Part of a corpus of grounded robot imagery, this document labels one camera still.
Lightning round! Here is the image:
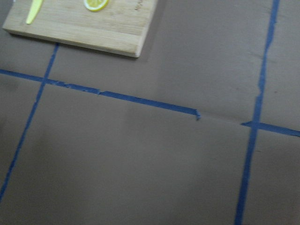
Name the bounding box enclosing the lemon slice near knife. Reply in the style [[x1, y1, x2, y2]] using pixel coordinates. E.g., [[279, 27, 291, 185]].
[[83, 0, 109, 12]]

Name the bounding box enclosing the wooden cutting board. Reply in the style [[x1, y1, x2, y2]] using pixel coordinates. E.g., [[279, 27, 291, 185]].
[[3, 0, 158, 58]]

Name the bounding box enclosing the yellow plastic knife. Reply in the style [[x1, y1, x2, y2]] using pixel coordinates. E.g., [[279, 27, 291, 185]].
[[26, 0, 44, 25]]

